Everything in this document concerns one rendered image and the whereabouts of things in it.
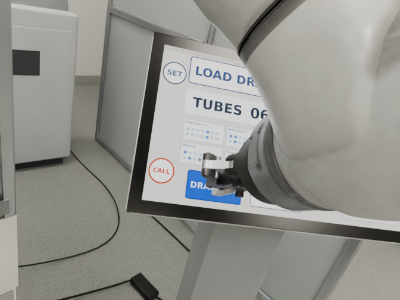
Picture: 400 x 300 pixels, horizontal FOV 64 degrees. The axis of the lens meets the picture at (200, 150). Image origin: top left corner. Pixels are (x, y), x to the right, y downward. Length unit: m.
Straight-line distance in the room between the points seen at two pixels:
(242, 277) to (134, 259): 1.04
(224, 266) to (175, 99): 0.40
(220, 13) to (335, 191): 0.11
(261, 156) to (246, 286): 0.61
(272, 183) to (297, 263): 1.35
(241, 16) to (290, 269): 1.51
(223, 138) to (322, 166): 0.39
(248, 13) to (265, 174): 0.12
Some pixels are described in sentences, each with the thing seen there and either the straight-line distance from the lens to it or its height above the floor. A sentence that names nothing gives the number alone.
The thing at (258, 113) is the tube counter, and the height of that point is 1.11.
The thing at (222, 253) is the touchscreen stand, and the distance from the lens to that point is 0.74.
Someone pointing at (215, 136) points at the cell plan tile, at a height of 1.07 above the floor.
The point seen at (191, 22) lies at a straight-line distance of 1.82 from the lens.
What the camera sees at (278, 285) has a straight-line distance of 1.71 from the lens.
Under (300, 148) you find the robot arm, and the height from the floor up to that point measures 1.22.
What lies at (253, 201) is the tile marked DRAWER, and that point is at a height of 0.99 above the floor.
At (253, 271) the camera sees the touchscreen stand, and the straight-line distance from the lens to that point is 0.80.
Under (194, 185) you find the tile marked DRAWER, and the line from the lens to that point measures 0.52.
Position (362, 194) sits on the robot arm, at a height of 1.21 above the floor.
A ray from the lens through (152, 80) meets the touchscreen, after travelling 0.56.
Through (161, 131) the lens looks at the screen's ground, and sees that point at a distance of 0.53.
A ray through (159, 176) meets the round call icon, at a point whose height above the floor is 1.01.
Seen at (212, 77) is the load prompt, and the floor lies 1.15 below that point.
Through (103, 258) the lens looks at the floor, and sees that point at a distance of 1.77.
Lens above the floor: 1.28
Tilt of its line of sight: 26 degrees down
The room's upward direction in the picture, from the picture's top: 15 degrees clockwise
